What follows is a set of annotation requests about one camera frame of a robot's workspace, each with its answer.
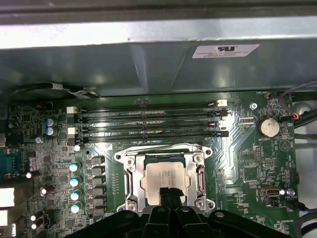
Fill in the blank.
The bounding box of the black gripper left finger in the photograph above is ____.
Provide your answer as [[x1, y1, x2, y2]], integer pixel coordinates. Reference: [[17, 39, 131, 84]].
[[64, 187, 172, 238]]

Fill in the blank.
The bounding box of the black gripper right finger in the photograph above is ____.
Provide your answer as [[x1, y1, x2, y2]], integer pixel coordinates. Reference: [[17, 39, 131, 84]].
[[171, 188, 296, 238]]

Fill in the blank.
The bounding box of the CPU with silver top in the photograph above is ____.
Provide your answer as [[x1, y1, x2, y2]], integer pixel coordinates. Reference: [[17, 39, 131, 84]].
[[139, 153, 193, 207]]

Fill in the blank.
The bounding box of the thin metal locking lever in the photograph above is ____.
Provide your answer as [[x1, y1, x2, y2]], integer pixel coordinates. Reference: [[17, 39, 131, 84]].
[[197, 166, 207, 197], [124, 168, 136, 200]]

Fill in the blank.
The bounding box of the metal socket cover frame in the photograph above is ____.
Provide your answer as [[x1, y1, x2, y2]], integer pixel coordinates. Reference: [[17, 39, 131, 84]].
[[125, 150, 204, 208]]

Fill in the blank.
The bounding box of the CPU socket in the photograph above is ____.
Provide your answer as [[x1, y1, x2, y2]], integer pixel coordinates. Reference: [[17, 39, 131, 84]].
[[113, 142, 214, 214]]

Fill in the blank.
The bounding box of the green motherboard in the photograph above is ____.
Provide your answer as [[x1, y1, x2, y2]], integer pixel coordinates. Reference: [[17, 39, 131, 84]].
[[0, 91, 302, 238]]

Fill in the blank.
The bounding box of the small internal USB port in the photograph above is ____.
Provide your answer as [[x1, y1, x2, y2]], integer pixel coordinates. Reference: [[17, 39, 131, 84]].
[[259, 186, 281, 201]]

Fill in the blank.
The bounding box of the round silver coin battery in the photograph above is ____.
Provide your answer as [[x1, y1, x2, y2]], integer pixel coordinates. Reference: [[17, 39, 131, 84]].
[[257, 116, 281, 137]]

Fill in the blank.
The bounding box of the blue serial port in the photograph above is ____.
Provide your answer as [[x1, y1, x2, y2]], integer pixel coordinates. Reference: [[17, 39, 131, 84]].
[[0, 152, 21, 179]]

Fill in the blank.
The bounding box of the open PC case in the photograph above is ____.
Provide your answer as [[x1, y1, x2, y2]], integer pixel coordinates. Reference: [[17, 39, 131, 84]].
[[0, 0, 317, 238]]

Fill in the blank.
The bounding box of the white label sticker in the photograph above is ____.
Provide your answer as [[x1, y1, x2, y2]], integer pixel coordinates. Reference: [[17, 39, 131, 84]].
[[191, 44, 261, 60]]

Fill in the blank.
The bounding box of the thin grey wire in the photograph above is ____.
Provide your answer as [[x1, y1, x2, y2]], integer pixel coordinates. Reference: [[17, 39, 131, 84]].
[[276, 83, 317, 121]]

